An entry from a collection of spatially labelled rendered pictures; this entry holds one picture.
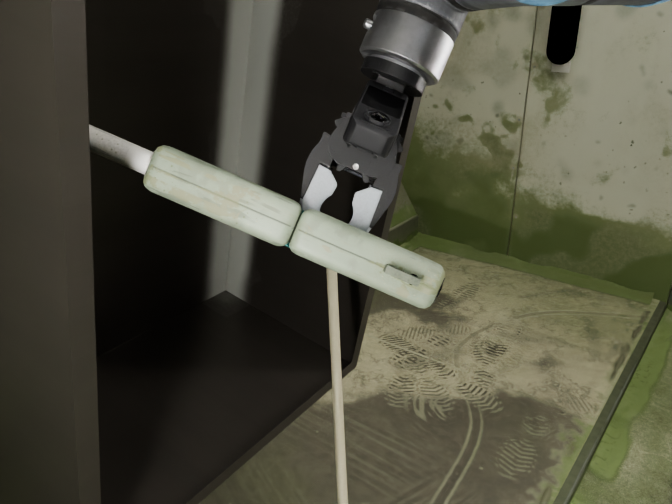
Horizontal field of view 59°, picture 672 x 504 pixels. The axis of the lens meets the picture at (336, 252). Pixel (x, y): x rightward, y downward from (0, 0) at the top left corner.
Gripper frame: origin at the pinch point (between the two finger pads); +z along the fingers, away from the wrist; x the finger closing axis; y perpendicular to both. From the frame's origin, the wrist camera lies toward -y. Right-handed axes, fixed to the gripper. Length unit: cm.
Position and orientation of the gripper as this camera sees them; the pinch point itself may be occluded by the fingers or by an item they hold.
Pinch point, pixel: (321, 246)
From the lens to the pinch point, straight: 62.9
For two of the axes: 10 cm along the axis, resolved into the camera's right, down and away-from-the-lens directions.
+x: -9.2, -3.9, -0.4
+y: 0.0, -1.0, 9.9
